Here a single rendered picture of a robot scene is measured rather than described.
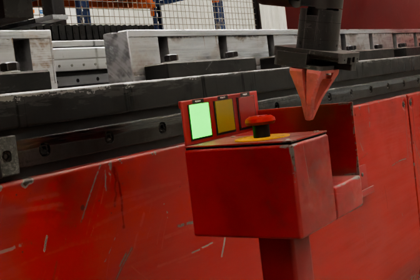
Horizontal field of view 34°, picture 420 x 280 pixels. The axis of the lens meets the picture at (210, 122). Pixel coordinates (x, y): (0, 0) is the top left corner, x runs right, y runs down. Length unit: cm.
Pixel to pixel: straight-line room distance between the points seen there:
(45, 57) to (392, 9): 193
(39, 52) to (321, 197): 48
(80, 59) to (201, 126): 63
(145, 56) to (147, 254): 38
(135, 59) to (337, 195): 49
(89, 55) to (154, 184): 53
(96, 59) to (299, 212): 82
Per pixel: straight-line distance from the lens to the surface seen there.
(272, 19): 859
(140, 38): 127
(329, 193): 91
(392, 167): 193
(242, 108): 103
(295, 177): 83
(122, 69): 125
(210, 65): 133
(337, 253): 162
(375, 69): 186
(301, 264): 96
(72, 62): 150
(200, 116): 93
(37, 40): 110
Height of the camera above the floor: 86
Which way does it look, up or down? 3 degrees down
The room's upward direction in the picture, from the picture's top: 7 degrees counter-clockwise
